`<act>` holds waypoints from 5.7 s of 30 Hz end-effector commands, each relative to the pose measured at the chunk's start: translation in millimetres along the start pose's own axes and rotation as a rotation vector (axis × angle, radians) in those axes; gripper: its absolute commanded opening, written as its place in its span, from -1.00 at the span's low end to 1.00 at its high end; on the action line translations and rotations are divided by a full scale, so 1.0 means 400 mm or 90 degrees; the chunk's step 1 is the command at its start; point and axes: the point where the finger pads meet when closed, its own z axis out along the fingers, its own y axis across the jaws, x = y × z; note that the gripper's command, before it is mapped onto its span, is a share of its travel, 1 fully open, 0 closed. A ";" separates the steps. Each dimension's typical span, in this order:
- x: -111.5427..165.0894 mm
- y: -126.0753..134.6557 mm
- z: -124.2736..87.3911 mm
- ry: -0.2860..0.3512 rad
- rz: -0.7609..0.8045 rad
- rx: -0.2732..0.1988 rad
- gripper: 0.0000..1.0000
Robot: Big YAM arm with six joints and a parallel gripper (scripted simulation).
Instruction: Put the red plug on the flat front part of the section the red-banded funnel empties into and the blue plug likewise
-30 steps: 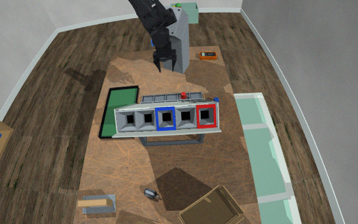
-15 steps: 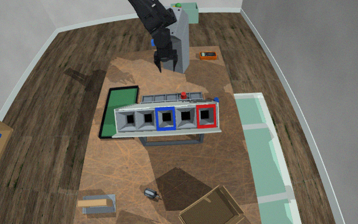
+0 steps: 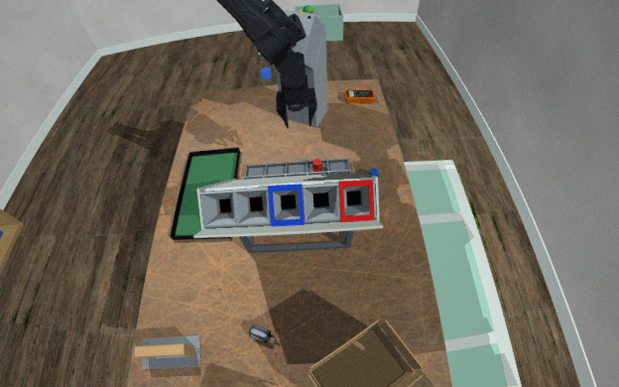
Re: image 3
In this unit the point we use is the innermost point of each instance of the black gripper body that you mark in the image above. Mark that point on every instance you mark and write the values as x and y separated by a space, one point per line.
308 101

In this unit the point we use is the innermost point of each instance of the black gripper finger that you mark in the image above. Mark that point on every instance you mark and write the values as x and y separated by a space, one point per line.
281 112
312 111

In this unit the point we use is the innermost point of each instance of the grey bank of square funnels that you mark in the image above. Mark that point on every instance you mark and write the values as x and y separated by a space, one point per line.
240 222

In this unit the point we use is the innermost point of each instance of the red funnel band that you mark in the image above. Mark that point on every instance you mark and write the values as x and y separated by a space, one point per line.
356 184

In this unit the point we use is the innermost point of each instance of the blue square band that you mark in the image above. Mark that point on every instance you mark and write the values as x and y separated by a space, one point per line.
289 221

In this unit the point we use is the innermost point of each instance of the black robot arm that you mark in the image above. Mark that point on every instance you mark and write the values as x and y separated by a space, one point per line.
276 44

